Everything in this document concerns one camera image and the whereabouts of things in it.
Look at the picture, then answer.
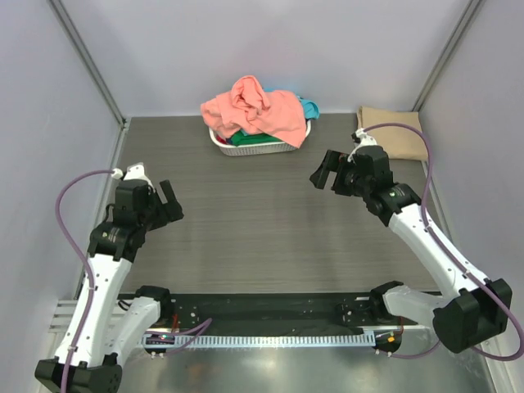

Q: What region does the right aluminium frame post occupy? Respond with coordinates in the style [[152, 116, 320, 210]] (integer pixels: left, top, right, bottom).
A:
[[412, 0, 486, 112]]

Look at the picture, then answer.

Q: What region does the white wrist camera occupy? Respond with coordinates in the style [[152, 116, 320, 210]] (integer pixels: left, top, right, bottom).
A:
[[351, 129, 377, 151], [111, 162, 154, 189]]

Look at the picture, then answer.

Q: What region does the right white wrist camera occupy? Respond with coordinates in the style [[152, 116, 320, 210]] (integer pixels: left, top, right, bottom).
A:
[[351, 129, 377, 151]]

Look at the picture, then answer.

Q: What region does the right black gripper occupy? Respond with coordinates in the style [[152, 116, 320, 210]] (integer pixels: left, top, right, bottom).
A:
[[310, 149, 371, 198]]

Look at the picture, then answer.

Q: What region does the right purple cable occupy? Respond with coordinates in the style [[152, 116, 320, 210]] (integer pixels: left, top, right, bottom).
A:
[[355, 122, 524, 362]]

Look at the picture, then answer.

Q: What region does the salmon pink t shirt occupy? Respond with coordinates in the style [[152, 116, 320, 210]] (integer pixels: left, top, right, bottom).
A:
[[201, 75, 307, 148]]

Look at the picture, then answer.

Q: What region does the white plastic laundry basket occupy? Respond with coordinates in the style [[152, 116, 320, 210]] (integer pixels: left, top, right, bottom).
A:
[[208, 128, 296, 156]]

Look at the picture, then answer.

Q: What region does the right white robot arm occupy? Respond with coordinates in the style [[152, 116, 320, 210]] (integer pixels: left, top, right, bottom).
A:
[[309, 146, 513, 354]]

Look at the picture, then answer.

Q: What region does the left aluminium frame post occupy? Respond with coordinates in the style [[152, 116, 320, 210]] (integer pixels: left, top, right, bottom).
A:
[[47, 0, 131, 131]]

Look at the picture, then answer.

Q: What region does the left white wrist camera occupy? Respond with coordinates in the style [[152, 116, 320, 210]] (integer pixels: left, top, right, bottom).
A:
[[111, 162, 154, 189]]

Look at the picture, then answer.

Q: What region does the white slotted cable duct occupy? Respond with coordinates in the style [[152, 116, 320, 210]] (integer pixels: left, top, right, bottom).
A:
[[141, 332, 376, 349]]

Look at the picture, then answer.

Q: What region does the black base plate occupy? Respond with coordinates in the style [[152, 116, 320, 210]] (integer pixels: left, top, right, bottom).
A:
[[118, 291, 418, 332]]

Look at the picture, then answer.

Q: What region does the green t shirt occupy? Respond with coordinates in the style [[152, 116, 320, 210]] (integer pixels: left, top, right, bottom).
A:
[[226, 129, 281, 147]]

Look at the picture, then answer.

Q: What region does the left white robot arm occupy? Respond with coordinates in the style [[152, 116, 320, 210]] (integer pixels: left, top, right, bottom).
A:
[[34, 179, 183, 392]]

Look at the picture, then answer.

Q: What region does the light blue t shirt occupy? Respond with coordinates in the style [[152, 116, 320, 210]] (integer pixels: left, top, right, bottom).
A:
[[256, 88, 320, 122]]

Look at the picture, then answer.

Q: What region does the aluminium frame post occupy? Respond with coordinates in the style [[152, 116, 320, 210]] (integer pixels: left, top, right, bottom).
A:
[[412, 0, 486, 112], [47, 0, 131, 131]]

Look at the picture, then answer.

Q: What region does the folded beige t shirt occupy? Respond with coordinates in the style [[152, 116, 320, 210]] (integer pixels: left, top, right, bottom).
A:
[[357, 106, 427, 161]]

